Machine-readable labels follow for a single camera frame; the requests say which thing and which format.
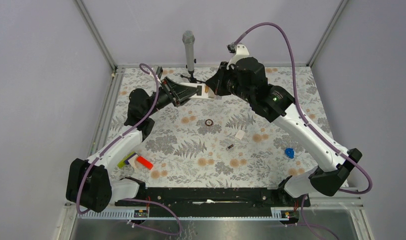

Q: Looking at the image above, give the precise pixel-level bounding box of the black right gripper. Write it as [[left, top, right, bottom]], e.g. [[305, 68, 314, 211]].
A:
[[206, 61, 254, 104]]

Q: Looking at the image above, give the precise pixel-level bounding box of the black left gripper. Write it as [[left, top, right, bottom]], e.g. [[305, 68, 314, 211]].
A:
[[145, 77, 200, 117]]

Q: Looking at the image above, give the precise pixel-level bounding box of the white red remote control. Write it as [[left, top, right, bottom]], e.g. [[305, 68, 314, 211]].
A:
[[180, 82, 216, 100]]

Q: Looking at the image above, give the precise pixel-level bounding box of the white battery cover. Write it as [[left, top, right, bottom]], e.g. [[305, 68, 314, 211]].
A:
[[234, 129, 246, 140]]

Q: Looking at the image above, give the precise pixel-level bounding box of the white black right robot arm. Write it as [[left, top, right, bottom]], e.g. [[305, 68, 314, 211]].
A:
[[205, 57, 362, 206]]

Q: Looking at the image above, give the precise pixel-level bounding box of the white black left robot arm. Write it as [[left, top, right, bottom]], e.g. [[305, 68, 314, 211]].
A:
[[65, 77, 207, 213]]

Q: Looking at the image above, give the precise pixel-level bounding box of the black tripod mic stand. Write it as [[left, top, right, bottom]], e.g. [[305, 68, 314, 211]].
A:
[[180, 59, 205, 84]]

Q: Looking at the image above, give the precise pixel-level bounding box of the small round tape roll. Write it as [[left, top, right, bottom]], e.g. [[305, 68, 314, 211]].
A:
[[205, 119, 214, 127]]

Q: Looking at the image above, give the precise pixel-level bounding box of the grey microphone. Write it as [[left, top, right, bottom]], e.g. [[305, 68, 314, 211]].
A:
[[182, 30, 195, 75]]

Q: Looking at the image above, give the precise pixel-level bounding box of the floral table mat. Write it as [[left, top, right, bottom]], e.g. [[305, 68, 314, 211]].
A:
[[106, 66, 333, 188]]

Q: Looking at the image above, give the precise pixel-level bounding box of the red block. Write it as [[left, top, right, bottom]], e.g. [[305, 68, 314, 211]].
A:
[[136, 156, 154, 170]]

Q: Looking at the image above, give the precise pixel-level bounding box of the white block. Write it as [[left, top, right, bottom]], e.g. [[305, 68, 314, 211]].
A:
[[127, 154, 138, 169]]

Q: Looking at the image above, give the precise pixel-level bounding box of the blue plastic piece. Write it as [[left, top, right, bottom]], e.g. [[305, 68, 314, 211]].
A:
[[284, 148, 295, 159]]

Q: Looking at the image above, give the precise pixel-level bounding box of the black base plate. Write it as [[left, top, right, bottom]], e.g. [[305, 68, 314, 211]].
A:
[[115, 187, 311, 210]]

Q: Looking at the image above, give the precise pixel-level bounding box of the slotted cable duct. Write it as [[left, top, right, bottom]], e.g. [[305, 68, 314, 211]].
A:
[[106, 207, 296, 222]]

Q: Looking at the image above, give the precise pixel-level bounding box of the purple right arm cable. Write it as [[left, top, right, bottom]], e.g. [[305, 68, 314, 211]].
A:
[[232, 22, 373, 195]]

